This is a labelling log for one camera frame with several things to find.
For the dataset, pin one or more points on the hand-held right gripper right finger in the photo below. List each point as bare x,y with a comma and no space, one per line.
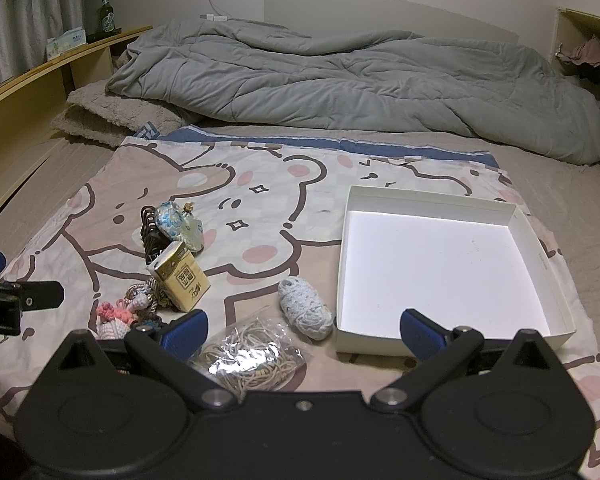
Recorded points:
421,336

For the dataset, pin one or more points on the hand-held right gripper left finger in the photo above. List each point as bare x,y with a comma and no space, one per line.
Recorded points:
185,334

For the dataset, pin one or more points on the yellow pocket tissue pack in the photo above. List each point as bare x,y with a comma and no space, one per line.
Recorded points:
180,280

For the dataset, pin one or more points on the shallow white cardboard box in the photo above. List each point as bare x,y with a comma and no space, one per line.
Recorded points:
430,270

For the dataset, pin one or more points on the clear bag of rubber bands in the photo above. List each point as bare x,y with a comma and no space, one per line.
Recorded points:
250,360

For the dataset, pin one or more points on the pink crochet doll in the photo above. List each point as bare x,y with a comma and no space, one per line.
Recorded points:
112,316

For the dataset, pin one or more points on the black hair claw clip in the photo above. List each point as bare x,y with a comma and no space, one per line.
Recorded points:
151,242

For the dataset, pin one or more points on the blue floral brocade pouch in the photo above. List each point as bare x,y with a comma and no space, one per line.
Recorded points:
177,225

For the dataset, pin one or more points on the white lace ribbon roll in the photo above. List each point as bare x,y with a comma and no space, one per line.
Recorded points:
302,310

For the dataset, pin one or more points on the wooden bedside shelf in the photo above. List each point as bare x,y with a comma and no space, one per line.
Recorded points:
20,125

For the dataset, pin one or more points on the bear printed blanket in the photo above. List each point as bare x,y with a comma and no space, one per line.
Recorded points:
280,200

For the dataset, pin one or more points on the beige fleece blanket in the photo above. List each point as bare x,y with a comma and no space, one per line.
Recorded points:
105,115

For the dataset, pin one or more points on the beige bed sheet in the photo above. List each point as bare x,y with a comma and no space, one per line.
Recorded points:
555,200

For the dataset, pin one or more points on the light blue tissue pack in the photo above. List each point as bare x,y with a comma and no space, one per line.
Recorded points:
66,44

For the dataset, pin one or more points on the grey curtain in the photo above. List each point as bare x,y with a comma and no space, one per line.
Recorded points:
20,25

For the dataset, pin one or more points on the green glass bottle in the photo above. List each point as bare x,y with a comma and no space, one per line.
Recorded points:
105,15

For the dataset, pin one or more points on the grey quilt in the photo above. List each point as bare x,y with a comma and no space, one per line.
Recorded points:
330,80

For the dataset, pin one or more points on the dark clothes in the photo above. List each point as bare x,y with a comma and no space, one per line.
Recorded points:
597,74

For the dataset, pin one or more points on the white power strip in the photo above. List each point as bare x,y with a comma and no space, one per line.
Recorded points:
215,17

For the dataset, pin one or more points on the white headboard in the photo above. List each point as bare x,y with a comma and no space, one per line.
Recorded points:
380,10

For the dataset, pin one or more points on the crumpled pink clothes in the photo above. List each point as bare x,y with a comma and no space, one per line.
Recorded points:
587,51

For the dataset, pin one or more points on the cream open closet shelf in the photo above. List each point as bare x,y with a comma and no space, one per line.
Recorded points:
560,35

